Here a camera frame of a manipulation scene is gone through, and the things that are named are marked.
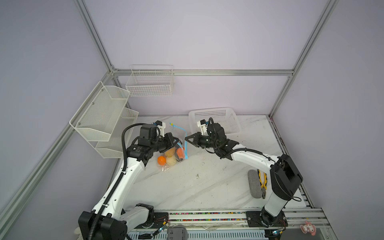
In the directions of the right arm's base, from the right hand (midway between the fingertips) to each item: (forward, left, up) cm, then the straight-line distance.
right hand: (183, 139), depth 76 cm
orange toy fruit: (-2, +15, -20) cm, 25 cm away
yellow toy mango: (-1, +8, -12) cm, 15 cm away
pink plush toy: (-35, -60, -23) cm, 74 cm away
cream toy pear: (-3, +9, -19) cm, 21 cm away
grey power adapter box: (-38, +2, -24) cm, 45 cm away
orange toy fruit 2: (-6, +1, -3) cm, 7 cm away
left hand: (-2, +2, +2) cm, 3 cm away
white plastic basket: (+37, -28, -20) cm, 51 cm away
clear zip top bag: (+6, +2, -3) cm, 7 cm away
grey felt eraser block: (-14, -40, -23) cm, 48 cm away
